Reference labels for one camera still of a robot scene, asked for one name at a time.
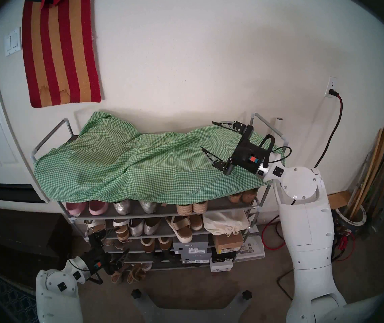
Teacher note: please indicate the grey robot base frame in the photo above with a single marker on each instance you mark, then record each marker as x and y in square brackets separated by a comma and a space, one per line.
[146, 305]

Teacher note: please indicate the plain silver flat shoe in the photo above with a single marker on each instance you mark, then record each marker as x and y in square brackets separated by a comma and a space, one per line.
[152, 226]
[136, 227]

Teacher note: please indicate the tan fringed sandal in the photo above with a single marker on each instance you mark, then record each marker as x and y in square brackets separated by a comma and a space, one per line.
[118, 277]
[136, 274]

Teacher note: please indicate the dark brown low cabinet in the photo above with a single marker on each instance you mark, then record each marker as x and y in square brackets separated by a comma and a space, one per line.
[27, 238]

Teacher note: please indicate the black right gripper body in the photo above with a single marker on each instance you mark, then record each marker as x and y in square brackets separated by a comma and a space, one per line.
[247, 157]

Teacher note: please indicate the silver perforated shoe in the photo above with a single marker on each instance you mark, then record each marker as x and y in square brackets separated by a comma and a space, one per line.
[148, 207]
[122, 208]

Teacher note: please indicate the tan cork wedge shoe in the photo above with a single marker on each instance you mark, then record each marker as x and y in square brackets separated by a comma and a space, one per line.
[235, 198]
[249, 195]

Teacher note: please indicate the striped fabric flag hanging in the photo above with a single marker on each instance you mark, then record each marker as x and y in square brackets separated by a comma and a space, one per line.
[60, 56]

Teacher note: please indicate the white flat box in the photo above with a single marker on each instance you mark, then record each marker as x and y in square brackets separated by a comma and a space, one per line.
[254, 247]

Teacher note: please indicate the black shoebox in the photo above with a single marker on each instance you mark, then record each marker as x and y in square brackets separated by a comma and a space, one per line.
[224, 257]

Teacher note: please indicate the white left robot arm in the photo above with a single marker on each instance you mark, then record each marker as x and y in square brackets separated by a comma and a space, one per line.
[57, 302]

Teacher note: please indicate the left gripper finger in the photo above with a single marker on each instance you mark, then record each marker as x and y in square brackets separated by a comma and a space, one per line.
[119, 261]
[97, 239]

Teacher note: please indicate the brown slip-on shoe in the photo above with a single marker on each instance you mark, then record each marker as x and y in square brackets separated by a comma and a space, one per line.
[148, 245]
[165, 244]

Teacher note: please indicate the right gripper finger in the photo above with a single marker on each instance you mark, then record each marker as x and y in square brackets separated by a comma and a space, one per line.
[217, 162]
[234, 125]

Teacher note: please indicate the white wall outlet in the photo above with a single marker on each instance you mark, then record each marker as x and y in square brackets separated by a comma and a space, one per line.
[332, 81]

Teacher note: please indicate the black base knob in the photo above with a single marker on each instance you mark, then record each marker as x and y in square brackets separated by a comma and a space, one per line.
[247, 295]
[136, 294]

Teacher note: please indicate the brown cardboard piece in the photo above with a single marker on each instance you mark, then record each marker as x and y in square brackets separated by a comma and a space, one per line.
[340, 199]

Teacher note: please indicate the white labelled shoebox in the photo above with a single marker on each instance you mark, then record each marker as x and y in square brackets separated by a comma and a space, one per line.
[222, 266]

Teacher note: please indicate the white light switch plate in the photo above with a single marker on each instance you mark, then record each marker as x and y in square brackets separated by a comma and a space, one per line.
[12, 43]

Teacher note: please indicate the brown cardboard shoebox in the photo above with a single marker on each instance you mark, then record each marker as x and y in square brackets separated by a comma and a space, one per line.
[227, 242]

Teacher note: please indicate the grey metal shoe rack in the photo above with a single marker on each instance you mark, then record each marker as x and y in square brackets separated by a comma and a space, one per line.
[219, 204]

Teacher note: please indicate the green gingham cloth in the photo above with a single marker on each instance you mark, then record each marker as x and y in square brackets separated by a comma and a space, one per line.
[138, 171]

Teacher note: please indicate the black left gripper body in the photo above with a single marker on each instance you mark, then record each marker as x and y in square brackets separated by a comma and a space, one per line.
[98, 261]

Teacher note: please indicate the grey Vionic shoebox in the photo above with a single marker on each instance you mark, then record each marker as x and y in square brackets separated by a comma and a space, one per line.
[191, 245]
[197, 256]

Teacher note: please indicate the blue patterned rug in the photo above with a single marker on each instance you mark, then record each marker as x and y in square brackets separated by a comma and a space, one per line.
[3, 298]

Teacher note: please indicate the white slip-on shoe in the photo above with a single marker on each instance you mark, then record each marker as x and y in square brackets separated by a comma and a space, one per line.
[146, 266]

